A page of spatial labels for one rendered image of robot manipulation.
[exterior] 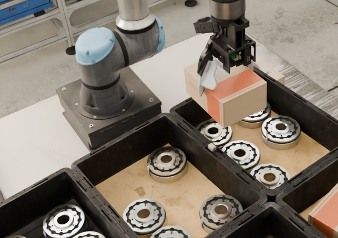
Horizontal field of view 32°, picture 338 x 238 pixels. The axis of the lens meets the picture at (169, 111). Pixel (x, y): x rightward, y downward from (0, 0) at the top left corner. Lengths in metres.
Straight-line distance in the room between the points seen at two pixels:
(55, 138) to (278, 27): 1.95
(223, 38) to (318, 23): 2.34
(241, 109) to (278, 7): 2.42
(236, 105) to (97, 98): 0.57
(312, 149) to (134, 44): 0.58
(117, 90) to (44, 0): 1.63
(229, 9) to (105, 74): 0.61
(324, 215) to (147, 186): 0.45
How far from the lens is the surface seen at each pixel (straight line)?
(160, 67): 2.09
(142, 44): 1.70
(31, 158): 1.85
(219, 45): 1.24
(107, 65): 1.68
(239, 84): 1.32
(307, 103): 1.56
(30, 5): 3.30
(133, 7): 1.66
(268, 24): 3.55
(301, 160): 1.55
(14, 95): 3.30
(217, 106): 1.30
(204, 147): 1.44
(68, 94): 1.87
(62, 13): 3.36
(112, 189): 1.51
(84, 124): 1.75
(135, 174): 1.54
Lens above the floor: 1.95
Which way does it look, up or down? 41 degrees down
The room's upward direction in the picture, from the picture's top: 7 degrees counter-clockwise
